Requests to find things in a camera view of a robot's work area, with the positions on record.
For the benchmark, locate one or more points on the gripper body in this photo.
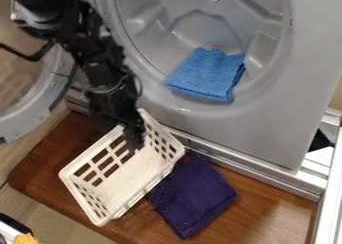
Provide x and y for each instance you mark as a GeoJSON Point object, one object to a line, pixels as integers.
{"type": "Point", "coordinates": [110, 101]}

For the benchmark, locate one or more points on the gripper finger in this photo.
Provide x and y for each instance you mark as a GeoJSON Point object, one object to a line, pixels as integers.
{"type": "Point", "coordinates": [133, 134]}

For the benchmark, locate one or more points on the white basket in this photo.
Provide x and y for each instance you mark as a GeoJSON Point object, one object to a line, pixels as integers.
{"type": "Point", "coordinates": [116, 173]}

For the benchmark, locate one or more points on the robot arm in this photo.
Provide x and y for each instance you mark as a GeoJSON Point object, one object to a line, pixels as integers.
{"type": "Point", "coordinates": [75, 28]}

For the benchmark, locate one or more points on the purple cloth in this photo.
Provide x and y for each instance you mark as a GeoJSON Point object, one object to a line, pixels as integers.
{"type": "Point", "coordinates": [192, 196]}

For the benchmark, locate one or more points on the blue cloth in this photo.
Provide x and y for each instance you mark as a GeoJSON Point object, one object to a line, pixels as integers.
{"type": "Point", "coordinates": [206, 74]}

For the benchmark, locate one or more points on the washing machine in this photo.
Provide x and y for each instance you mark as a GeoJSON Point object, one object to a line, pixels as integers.
{"type": "Point", "coordinates": [214, 78]}

